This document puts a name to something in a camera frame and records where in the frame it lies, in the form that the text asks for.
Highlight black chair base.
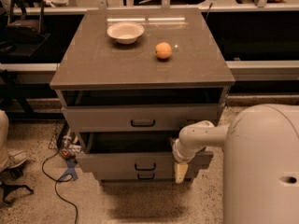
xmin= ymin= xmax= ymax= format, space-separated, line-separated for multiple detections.
xmin=0 ymin=168 xmax=34 ymax=206

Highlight grey sneaker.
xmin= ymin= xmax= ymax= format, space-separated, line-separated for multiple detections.
xmin=0 ymin=150 xmax=28 ymax=173

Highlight black chair background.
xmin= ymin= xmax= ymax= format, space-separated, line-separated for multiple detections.
xmin=6 ymin=0 xmax=50 ymax=57

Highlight grey drawer cabinet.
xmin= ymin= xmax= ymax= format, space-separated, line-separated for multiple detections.
xmin=50 ymin=8 xmax=235 ymax=181

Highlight orange fruit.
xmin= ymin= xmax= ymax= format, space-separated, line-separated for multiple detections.
xmin=155 ymin=42 xmax=172 ymax=59

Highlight grey top drawer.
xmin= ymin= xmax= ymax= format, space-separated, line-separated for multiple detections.
xmin=62 ymin=105 xmax=224 ymax=133

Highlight person leg beige trousers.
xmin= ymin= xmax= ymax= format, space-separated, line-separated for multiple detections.
xmin=0 ymin=110 xmax=9 ymax=172

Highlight white bowl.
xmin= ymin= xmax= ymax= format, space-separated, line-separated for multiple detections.
xmin=107 ymin=21 xmax=144 ymax=45

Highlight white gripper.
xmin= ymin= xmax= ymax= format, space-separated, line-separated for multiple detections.
xmin=170 ymin=137 xmax=203 ymax=184

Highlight black floor cable left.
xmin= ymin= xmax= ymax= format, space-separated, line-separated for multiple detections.
xmin=41 ymin=151 xmax=79 ymax=224

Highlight wire basket with items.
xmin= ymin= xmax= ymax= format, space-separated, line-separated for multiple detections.
xmin=49 ymin=120 xmax=81 ymax=160

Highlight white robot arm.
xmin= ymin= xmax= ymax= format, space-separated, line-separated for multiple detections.
xmin=172 ymin=104 xmax=299 ymax=224

